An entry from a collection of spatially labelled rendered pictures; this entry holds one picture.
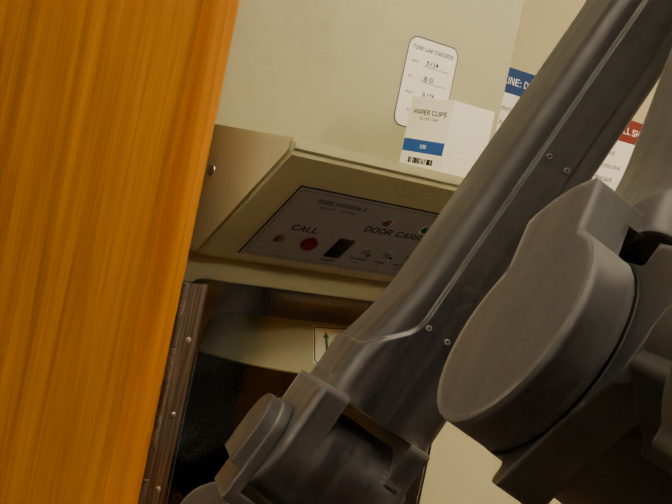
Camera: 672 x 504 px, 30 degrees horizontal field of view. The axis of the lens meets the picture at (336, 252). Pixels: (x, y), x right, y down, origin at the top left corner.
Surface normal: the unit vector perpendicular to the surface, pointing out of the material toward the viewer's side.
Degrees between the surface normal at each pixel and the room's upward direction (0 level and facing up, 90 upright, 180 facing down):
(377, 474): 63
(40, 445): 90
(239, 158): 90
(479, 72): 90
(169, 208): 90
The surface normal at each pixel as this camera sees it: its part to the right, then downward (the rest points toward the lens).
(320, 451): 0.36, -0.15
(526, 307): -0.79, -0.58
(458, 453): 0.62, 0.17
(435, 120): -0.74, -0.12
